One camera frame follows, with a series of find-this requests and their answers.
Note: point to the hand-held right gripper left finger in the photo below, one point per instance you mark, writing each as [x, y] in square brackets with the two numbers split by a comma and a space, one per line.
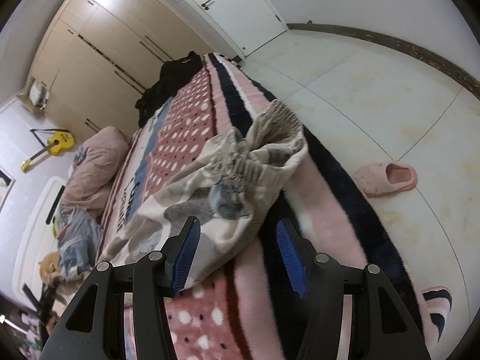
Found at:
[187, 255]

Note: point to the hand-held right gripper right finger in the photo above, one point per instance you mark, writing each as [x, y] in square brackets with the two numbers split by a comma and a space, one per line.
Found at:
[290, 258]

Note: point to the bear print pants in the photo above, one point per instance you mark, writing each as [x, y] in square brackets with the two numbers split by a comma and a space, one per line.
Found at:
[195, 187]

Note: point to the striped polka dot blanket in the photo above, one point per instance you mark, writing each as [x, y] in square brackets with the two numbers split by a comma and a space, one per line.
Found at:
[337, 232]

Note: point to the blue denim garment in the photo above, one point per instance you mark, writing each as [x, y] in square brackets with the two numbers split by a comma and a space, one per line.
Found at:
[80, 236]

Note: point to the pink checked duvet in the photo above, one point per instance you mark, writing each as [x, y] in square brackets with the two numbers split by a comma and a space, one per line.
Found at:
[97, 165]

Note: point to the pink slipper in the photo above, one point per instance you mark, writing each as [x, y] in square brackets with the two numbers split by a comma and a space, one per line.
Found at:
[390, 178]

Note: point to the green plush toy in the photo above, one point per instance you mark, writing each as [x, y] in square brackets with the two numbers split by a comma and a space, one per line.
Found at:
[57, 227]

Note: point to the brown plush toy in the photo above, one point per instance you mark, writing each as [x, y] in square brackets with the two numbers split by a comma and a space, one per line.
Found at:
[50, 266]

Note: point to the white headboard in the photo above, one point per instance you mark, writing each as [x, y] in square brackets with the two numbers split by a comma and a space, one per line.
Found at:
[35, 225]

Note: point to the striped slipper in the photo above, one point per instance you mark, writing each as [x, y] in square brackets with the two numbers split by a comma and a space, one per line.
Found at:
[437, 311]

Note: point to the yellow guitar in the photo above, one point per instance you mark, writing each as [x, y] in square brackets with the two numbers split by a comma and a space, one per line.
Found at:
[60, 142]

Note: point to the black clothes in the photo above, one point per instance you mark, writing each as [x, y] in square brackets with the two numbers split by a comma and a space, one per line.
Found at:
[168, 78]

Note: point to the framed photo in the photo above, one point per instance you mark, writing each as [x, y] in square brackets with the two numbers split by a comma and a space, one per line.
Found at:
[4, 187]

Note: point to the folded bedding in wardrobe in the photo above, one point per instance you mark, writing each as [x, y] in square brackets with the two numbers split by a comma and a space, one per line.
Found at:
[37, 92]

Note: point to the wooden wardrobe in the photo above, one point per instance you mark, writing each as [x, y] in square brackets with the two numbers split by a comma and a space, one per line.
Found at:
[93, 45]

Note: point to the dark baseboard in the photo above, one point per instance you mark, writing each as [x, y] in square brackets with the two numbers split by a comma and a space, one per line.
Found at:
[412, 47]

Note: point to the white door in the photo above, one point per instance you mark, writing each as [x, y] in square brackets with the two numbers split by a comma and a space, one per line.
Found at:
[232, 0]

